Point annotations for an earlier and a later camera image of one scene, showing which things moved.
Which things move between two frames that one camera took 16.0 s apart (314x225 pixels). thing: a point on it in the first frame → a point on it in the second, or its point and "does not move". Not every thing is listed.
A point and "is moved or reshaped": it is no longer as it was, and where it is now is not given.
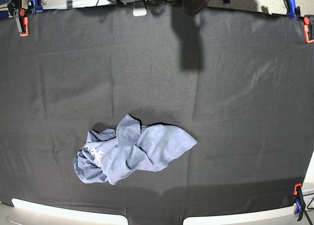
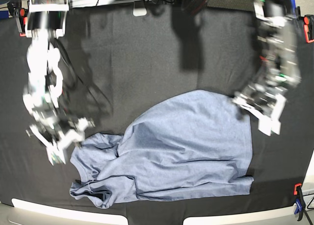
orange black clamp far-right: [308, 22] does not move
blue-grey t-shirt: [111, 154] is moved or reshaped
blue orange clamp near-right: [300, 201] does not move
